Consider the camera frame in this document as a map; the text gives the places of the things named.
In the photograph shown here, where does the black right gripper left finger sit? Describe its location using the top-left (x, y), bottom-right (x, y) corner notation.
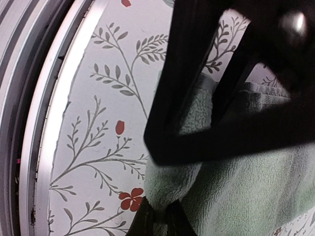
top-left (127, 198), bottom-right (154, 236)

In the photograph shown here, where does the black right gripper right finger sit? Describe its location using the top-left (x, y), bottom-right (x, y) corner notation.
top-left (166, 201), bottom-right (196, 236)

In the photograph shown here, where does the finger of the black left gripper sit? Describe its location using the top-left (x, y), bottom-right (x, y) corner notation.
top-left (153, 7), bottom-right (315, 165)
top-left (144, 0), bottom-right (231, 157)

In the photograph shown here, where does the green panda towel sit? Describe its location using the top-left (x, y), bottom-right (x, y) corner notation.
top-left (144, 68), bottom-right (315, 236)

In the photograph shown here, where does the aluminium front rail frame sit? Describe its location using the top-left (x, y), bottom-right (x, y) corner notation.
top-left (0, 0), bottom-right (110, 236)

